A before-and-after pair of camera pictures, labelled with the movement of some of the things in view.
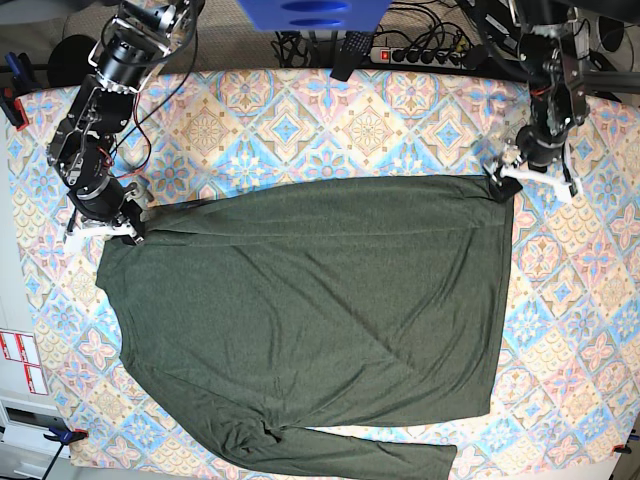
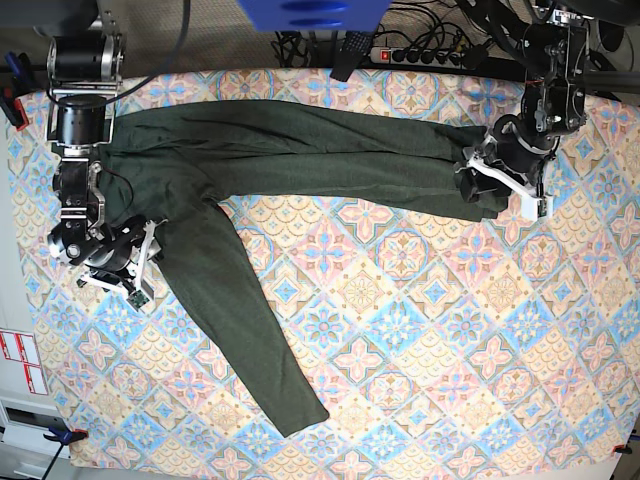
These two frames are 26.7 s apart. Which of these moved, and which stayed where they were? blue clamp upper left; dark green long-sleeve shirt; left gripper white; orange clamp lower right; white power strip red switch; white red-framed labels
Moved: left gripper white; dark green long-sleeve shirt
Stayed: white power strip red switch; blue clamp upper left; orange clamp lower right; white red-framed labels
